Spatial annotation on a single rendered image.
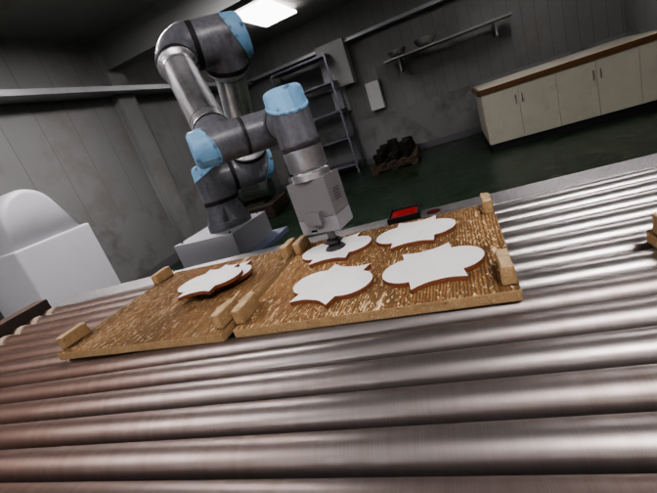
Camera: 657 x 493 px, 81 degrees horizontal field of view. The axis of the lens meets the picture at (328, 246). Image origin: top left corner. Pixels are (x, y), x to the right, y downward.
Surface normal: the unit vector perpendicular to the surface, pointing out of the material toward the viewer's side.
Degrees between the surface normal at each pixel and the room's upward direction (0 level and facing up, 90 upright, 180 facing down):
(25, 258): 90
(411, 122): 90
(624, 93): 90
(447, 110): 90
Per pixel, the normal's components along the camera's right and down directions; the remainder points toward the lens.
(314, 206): -0.42, 0.41
